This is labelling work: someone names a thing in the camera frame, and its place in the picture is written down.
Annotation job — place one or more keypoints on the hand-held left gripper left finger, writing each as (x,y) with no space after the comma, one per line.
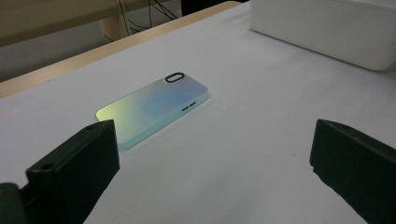
(74,174)

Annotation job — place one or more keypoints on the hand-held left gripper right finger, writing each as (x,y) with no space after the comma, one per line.
(355,165)

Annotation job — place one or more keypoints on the iridescent phone case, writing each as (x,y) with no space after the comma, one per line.
(155,107)

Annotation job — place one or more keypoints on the white plastic box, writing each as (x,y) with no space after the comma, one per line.
(327,28)

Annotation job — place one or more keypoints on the white table board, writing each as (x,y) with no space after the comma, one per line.
(249,130)

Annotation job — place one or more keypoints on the light wooden table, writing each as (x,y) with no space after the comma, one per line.
(93,54)

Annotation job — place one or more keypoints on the beige wooden desk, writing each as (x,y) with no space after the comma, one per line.
(31,18)

